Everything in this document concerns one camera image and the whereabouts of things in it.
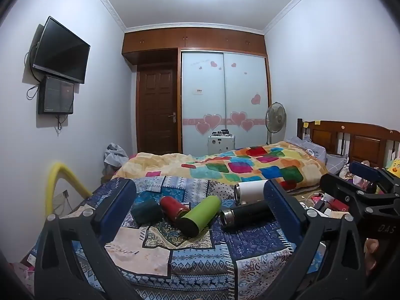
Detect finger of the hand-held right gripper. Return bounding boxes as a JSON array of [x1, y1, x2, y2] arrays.
[[348, 161, 400, 195], [319, 172, 400, 216]]

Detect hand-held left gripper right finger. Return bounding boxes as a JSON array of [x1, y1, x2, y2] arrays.
[[263, 179, 368, 300]]

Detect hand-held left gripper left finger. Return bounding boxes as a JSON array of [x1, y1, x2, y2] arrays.
[[34, 178, 142, 300]]

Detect dark teal cup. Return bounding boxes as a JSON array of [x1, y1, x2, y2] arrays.
[[130, 197, 163, 225]]

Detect white cup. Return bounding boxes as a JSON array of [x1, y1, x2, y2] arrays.
[[234, 179, 269, 206]]

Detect black cup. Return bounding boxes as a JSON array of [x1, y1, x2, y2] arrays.
[[219, 200, 276, 228]]

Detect red cup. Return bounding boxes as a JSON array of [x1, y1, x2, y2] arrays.
[[159, 195, 191, 222]]

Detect green cup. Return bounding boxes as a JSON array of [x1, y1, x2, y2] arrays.
[[178, 195, 223, 237]]

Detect person's right hand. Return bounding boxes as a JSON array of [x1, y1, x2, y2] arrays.
[[363, 238, 381, 272]]

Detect red box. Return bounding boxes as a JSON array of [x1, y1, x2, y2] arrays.
[[325, 198, 351, 212]]

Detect grey plaid pillow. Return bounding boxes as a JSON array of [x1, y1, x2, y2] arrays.
[[325, 154, 349, 176]]

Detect wooden bed headboard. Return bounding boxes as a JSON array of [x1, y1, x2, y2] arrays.
[[296, 118, 400, 171]]

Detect yellow plush toy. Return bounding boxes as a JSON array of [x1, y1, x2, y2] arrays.
[[386, 158, 400, 179]]

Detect pile of grey clothes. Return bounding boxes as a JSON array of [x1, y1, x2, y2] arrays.
[[104, 143, 130, 167]]

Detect colourful checked quilt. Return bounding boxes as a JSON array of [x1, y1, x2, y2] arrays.
[[112, 141, 329, 192]]

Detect yellow foam tube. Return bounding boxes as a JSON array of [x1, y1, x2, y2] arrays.
[[45, 162, 93, 217]]

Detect small white cabinet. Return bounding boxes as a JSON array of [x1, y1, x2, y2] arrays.
[[207, 129, 236, 156]]

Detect standing electric fan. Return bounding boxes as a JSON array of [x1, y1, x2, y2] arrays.
[[265, 101, 287, 146]]

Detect brown wooden door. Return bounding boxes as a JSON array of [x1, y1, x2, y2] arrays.
[[137, 65, 179, 156]]

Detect patchwork blue blanket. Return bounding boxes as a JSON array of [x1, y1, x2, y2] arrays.
[[19, 176, 329, 300]]

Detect wooden wardrobe with heart stickers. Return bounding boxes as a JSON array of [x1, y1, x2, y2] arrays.
[[122, 26, 272, 157]]

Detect white cable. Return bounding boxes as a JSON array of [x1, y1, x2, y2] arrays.
[[298, 192, 326, 208]]

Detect white wall socket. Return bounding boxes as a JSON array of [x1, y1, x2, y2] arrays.
[[52, 189, 71, 209]]

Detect small black wall monitor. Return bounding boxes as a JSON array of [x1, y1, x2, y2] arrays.
[[38, 74, 75, 115]]

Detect wall-mounted black television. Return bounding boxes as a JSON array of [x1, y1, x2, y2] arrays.
[[32, 15, 91, 85]]

